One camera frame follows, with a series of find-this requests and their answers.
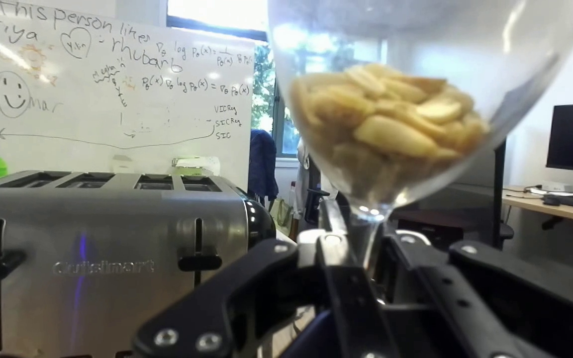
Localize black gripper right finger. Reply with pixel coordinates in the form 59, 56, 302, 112
372, 217, 573, 358

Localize whiteboard with drawings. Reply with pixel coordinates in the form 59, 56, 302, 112
0, 0, 256, 191

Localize beige snack pieces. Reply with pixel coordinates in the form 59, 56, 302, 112
288, 64, 491, 201

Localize dark blue office chair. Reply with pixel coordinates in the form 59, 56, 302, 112
246, 128, 280, 209

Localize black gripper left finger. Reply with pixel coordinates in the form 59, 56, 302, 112
129, 195, 394, 358

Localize black and silver toaster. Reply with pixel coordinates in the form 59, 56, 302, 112
0, 168, 278, 358

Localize clear wine glass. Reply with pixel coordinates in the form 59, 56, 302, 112
264, 0, 573, 267

